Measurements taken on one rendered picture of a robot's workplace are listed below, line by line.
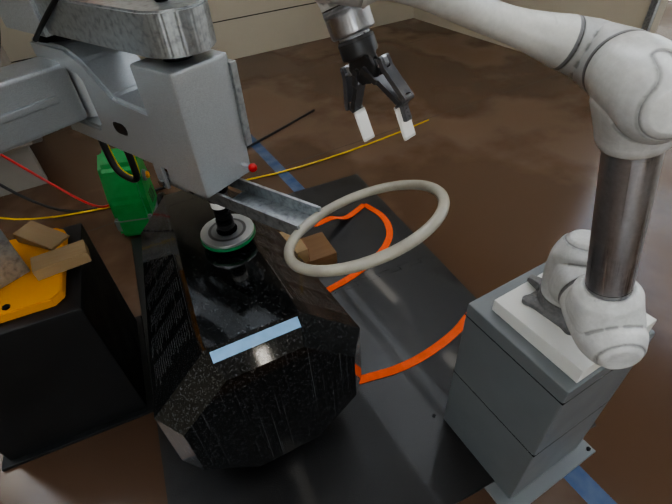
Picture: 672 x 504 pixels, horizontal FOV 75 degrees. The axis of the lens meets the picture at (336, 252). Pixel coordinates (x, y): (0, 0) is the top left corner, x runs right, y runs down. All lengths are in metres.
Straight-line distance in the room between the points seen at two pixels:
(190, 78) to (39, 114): 0.72
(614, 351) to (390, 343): 1.38
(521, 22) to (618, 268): 0.55
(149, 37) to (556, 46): 0.99
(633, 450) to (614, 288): 1.32
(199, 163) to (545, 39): 1.01
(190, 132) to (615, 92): 1.09
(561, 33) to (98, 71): 1.43
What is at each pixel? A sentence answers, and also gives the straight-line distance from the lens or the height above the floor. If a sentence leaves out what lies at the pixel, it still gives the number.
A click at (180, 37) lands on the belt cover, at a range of 1.37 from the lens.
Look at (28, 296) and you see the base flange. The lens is 2.01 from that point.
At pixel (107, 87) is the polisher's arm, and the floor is 1.40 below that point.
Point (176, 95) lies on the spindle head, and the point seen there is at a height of 1.46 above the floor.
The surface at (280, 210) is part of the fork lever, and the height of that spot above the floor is 1.06.
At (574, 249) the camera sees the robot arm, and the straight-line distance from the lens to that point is 1.34.
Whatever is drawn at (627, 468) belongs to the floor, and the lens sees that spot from 2.34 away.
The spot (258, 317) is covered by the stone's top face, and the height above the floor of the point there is 0.80.
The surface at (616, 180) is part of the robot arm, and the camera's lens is 0.98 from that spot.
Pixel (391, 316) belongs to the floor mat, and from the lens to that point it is 2.49.
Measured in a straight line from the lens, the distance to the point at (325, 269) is 1.06.
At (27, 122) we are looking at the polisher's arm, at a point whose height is 1.31.
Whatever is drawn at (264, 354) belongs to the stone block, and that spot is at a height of 0.74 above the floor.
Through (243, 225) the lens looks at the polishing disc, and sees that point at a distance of 1.80.
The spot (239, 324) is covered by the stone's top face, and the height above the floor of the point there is 0.80.
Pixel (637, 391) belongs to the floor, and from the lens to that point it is 2.57.
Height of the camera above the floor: 1.93
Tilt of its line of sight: 41 degrees down
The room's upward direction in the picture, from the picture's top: 4 degrees counter-clockwise
